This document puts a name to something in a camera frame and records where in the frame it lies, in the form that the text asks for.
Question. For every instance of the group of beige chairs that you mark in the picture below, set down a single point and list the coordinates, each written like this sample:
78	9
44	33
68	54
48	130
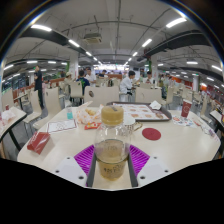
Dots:
170	95

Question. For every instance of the white paper napkin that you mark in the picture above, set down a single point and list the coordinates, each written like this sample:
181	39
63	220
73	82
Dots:
155	105

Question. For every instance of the dark food tray with liner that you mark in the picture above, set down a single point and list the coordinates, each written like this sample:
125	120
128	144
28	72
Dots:
143	111

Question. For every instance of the clear bottle of yellow tea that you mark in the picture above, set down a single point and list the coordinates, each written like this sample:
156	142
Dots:
111	150

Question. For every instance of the red sauce packet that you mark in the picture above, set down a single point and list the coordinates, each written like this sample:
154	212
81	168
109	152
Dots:
92	125

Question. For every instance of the person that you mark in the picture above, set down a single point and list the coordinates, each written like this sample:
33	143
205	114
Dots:
148	79
126	84
39	81
90	77
68	79
82	82

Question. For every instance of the group of ceiling lights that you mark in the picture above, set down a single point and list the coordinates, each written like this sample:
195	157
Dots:
41	27

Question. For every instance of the red paper box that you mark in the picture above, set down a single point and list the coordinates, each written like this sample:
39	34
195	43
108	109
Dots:
38	142

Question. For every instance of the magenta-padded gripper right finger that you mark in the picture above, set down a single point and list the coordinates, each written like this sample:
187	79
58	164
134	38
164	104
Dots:
140	158

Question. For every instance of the ceiling air conditioner unit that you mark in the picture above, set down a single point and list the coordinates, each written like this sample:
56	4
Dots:
92	37

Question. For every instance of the neighbouring beige table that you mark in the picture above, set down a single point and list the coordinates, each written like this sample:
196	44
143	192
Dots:
216	120
10	121

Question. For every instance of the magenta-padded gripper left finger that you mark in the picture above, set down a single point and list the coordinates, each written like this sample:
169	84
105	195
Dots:
85	156

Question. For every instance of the red paper cup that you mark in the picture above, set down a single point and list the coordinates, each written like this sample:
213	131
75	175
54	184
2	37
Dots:
186	108

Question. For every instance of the white printed card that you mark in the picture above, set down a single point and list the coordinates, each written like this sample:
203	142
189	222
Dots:
61	126

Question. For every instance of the flat round red coaster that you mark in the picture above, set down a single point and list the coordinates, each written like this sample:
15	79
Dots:
151	134

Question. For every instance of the orange white food wrapper bag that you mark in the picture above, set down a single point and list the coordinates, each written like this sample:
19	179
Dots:
87	115

